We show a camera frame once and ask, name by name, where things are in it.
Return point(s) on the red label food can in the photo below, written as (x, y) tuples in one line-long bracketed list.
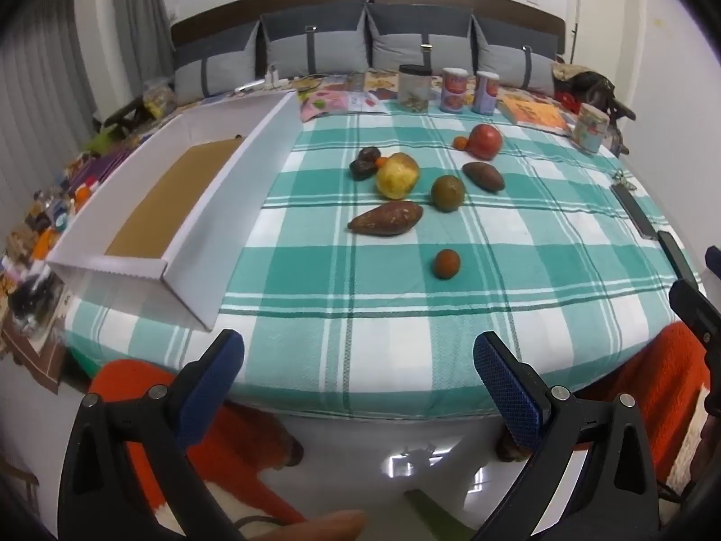
[(454, 91)]

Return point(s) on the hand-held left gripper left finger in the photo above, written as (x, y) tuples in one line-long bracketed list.
[(211, 389)]

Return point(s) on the small brown sweet potato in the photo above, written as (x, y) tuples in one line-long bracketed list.
[(483, 176)]

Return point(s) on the yellow apple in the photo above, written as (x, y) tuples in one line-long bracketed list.
[(397, 176)]

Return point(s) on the small brown-orange round fruit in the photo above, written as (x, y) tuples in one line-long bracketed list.
[(446, 264)]

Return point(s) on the dark brown fruit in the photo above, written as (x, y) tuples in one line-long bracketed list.
[(370, 154), (362, 169)]

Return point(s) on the green round citrus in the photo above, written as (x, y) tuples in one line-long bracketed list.
[(448, 193)]

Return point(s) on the white cardboard box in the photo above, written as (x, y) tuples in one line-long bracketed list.
[(248, 180)]

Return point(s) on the clear bag of snacks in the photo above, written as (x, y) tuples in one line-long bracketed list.
[(157, 97)]

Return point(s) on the person's left hand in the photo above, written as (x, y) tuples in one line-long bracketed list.
[(326, 527)]

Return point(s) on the hair claw clip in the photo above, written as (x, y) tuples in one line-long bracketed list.
[(623, 178)]

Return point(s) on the white blue label food can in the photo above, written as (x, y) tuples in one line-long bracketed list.
[(485, 93)]

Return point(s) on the orange cover book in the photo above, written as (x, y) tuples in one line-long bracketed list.
[(532, 114)]

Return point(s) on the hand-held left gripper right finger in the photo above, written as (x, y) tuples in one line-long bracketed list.
[(510, 391)]

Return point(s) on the white snack packet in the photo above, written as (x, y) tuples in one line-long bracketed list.
[(366, 101)]

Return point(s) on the small tangerine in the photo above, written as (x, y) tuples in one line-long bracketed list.
[(461, 143)]

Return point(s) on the black smartphone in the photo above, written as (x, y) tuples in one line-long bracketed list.
[(633, 209)]

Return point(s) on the colourful printed tin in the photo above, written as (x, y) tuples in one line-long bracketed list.
[(590, 128)]

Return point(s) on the red pomegranate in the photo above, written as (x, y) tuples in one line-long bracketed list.
[(485, 141)]

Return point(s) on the orange fuzzy cloth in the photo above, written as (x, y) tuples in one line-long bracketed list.
[(225, 434), (664, 383)]

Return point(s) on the green white plaid tablecloth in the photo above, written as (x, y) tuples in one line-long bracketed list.
[(394, 304)]

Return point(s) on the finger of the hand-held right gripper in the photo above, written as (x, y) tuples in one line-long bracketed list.
[(695, 307), (714, 262)]

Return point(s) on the dark bag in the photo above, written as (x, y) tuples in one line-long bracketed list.
[(591, 85)]

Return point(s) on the clear jar with black lid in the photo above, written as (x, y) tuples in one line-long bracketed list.
[(414, 89)]

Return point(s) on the pile of assorted clutter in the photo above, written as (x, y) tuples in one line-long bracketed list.
[(50, 220)]

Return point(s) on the large reddish sweet potato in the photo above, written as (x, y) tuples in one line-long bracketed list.
[(386, 218)]

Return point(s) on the grey curtain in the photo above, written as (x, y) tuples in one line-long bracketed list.
[(50, 67)]

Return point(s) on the pink snack packet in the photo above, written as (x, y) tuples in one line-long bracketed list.
[(326, 104)]

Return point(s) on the white wall conduit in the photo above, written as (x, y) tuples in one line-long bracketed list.
[(577, 5)]

